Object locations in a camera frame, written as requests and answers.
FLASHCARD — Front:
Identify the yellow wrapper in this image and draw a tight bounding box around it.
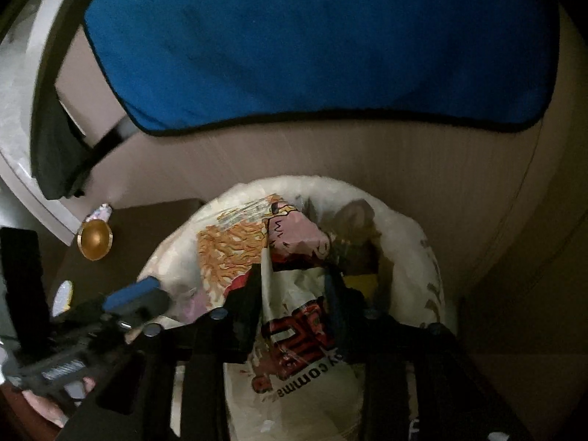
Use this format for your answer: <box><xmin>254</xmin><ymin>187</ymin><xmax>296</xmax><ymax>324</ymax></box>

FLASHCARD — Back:
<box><xmin>342</xmin><ymin>273</ymin><xmax>380</xmax><ymax>291</ymax></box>

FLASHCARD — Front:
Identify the brown wrapper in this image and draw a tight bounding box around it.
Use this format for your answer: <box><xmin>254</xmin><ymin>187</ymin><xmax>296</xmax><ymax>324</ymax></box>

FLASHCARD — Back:
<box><xmin>322</xmin><ymin>200</ymin><xmax>384</xmax><ymax>272</ymax></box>

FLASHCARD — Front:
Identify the beige plastic bag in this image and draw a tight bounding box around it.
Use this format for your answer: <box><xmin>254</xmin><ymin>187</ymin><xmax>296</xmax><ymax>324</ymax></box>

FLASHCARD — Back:
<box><xmin>138</xmin><ymin>175</ymin><xmax>448</xmax><ymax>441</ymax></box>

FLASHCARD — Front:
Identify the dark cloth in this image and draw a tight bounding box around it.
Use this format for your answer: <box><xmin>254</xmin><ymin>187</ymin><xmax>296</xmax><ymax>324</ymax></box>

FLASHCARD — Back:
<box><xmin>30</xmin><ymin>96</ymin><xmax>93</xmax><ymax>201</ymax></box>

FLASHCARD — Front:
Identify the black metal bar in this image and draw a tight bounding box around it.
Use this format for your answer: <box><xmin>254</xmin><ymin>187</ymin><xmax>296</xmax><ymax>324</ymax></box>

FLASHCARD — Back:
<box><xmin>85</xmin><ymin>117</ymin><xmax>139</xmax><ymax>162</ymax></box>

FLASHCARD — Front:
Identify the blue cushion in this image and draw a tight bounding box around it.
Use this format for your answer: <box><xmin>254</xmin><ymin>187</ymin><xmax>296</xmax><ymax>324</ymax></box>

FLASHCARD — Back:
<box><xmin>83</xmin><ymin>0</ymin><xmax>559</xmax><ymax>137</ymax></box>

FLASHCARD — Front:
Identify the person's left hand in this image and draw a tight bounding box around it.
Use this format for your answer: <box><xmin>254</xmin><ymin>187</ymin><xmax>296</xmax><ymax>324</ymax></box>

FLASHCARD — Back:
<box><xmin>21</xmin><ymin>374</ymin><xmax>95</xmax><ymax>429</ymax></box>

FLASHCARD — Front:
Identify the pink purple snack packet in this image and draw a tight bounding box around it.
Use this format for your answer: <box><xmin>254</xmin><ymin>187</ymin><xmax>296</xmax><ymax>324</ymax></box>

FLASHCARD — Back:
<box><xmin>264</xmin><ymin>202</ymin><xmax>334</xmax><ymax>267</ymax></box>

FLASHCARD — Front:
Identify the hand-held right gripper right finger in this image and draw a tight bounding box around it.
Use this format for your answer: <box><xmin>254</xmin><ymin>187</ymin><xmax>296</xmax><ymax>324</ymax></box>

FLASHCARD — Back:
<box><xmin>322</xmin><ymin>271</ymin><xmax>536</xmax><ymax>441</ymax></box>

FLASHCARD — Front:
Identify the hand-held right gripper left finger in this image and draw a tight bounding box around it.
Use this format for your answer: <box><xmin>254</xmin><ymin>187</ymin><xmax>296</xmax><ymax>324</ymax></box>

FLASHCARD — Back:
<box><xmin>60</xmin><ymin>264</ymin><xmax>265</xmax><ymax>441</ymax></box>

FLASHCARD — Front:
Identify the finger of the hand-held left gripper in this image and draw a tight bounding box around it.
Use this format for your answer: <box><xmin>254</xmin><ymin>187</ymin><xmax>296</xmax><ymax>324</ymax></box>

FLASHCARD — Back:
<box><xmin>102</xmin><ymin>275</ymin><xmax>172</xmax><ymax>328</ymax></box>

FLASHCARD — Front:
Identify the cream snack bag red print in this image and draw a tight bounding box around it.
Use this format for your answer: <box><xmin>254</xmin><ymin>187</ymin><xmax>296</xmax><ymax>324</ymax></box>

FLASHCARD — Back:
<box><xmin>223</xmin><ymin>257</ymin><xmax>368</xmax><ymax>441</ymax></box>

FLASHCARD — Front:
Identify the orange print snack packet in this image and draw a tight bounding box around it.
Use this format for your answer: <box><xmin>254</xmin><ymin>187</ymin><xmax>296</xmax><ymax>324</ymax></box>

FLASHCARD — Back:
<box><xmin>197</xmin><ymin>195</ymin><xmax>276</xmax><ymax>295</ymax></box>

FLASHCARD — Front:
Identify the small silver foil piece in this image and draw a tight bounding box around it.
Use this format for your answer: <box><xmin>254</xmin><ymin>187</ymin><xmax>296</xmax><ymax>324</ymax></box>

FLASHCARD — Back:
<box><xmin>50</xmin><ymin>280</ymin><xmax>75</xmax><ymax>319</ymax></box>
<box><xmin>86</xmin><ymin>202</ymin><xmax>114</xmax><ymax>227</ymax></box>

